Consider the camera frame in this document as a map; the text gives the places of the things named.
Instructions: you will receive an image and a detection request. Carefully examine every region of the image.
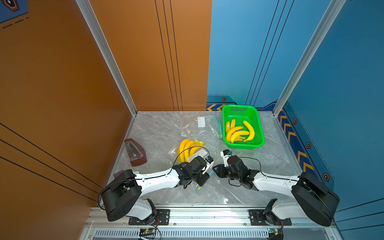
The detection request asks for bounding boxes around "aluminium corner post left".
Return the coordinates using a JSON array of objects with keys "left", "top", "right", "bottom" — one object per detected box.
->
[{"left": 76, "top": 0, "right": 138, "bottom": 117}]

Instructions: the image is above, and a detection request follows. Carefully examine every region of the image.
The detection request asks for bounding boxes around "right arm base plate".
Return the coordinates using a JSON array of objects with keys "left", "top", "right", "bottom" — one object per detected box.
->
[{"left": 248, "top": 209, "right": 292, "bottom": 227}]

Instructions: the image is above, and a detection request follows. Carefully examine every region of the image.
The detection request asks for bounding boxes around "aluminium corner post right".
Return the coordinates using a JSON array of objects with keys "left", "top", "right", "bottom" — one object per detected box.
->
[{"left": 273, "top": 0, "right": 346, "bottom": 117}]

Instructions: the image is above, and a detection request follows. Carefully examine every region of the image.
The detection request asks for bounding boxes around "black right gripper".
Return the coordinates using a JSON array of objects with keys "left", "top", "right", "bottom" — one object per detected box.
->
[{"left": 210, "top": 164, "right": 241, "bottom": 182}]

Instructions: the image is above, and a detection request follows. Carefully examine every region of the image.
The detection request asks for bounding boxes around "aluminium front rail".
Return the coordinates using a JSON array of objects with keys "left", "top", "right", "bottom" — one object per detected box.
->
[{"left": 80, "top": 204, "right": 343, "bottom": 240}]

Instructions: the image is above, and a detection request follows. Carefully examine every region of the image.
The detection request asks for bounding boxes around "purple small basket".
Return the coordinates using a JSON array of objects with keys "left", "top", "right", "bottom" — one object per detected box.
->
[{"left": 114, "top": 170, "right": 124, "bottom": 179}]

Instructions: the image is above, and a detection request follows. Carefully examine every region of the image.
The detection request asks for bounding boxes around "green plastic perforated basket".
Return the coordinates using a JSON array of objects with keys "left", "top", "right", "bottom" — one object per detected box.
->
[{"left": 222, "top": 105, "right": 265, "bottom": 150}]

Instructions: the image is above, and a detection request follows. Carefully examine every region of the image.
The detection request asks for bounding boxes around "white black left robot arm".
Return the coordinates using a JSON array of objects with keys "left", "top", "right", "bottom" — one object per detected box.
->
[{"left": 100, "top": 156, "right": 214, "bottom": 224}]

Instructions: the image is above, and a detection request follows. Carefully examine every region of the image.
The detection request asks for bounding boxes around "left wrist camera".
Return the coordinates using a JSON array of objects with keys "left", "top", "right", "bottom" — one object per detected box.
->
[{"left": 202, "top": 156, "right": 214, "bottom": 174}]

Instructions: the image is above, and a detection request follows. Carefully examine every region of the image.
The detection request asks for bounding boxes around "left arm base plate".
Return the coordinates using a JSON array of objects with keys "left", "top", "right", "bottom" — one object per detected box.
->
[{"left": 129, "top": 209, "right": 171, "bottom": 227}]

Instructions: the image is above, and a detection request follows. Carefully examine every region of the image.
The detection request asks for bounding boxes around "aluminium corner post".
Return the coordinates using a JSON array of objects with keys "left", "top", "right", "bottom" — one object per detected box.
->
[
  {"left": 273, "top": 0, "right": 346, "bottom": 117},
  {"left": 76, "top": 0, "right": 138, "bottom": 117}
]

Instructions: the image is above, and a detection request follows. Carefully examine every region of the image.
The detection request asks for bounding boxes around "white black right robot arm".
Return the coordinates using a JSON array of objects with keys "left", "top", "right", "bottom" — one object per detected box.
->
[{"left": 213, "top": 152, "right": 340, "bottom": 227}]

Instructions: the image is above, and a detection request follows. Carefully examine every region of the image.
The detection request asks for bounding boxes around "green circuit board left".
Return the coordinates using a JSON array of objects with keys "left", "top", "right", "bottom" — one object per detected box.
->
[{"left": 139, "top": 228, "right": 157, "bottom": 239}]

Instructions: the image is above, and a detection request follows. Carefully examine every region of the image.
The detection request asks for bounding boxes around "yellow plastic banana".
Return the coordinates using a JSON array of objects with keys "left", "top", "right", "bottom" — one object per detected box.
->
[{"left": 226, "top": 119, "right": 249, "bottom": 143}]

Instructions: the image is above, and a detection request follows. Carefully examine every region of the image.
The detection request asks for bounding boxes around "clear zip bag with bananas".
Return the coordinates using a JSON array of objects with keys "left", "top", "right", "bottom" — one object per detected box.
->
[{"left": 180, "top": 115, "right": 223, "bottom": 141}]

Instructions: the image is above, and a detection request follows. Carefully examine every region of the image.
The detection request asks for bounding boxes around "green circuit board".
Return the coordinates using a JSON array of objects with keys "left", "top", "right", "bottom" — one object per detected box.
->
[
  {"left": 139, "top": 228, "right": 157, "bottom": 239},
  {"left": 267, "top": 228, "right": 284, "bottom": 240}
]

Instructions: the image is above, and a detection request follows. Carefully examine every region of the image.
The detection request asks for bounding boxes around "green circuit board right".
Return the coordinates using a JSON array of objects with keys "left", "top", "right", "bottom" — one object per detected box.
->
[{"left": 267, "top": 228, "right": 284, "bottom": 240}]

